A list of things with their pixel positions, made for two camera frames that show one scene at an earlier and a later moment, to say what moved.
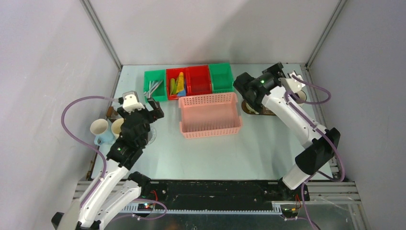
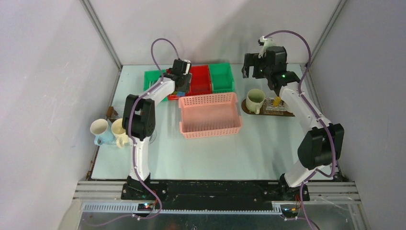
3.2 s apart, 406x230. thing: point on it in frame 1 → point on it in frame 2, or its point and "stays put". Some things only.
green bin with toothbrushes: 154,85 stays put
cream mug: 116,127 stays put
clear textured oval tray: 152,136 stays put
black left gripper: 158,113 → 186,87
